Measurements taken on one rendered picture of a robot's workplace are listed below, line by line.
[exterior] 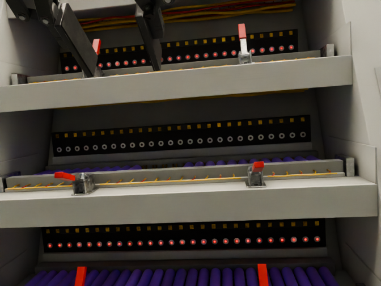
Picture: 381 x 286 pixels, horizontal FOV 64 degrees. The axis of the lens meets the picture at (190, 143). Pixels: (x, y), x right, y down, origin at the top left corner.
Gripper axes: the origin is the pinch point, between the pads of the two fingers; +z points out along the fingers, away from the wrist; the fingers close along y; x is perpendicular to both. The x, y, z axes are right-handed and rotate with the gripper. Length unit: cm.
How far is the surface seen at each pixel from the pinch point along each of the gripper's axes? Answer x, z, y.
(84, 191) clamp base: -7.3, 22.3, -12.3
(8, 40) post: 22.3, 16.7, -30.4
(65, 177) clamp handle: -7.7, 15.4, -11.8
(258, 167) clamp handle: -8.0, 14.7, 14.2
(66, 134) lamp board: 9.3, 31.8, -23.6
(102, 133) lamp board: 9.1, 32.0, -15.5
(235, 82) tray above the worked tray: 8.3, 18.0, 12.4
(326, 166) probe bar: -4.3, 24.4, 25.4
